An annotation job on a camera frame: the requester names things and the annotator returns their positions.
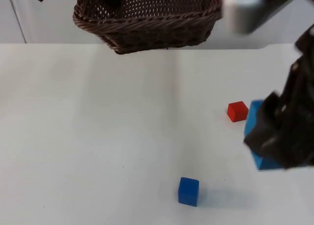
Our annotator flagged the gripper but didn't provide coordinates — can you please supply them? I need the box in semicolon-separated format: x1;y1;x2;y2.
243;23;314;169

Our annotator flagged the large blue block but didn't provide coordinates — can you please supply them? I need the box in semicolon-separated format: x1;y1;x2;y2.
244;99;288;172

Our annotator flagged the dark brown wicker basket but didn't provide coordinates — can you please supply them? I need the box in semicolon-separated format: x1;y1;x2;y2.
73;0;225;55

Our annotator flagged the red cube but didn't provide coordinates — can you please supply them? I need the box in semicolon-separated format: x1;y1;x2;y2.
227;101;249;123

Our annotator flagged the small blue cube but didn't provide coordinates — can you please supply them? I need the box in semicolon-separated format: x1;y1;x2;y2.
178;177;200;207

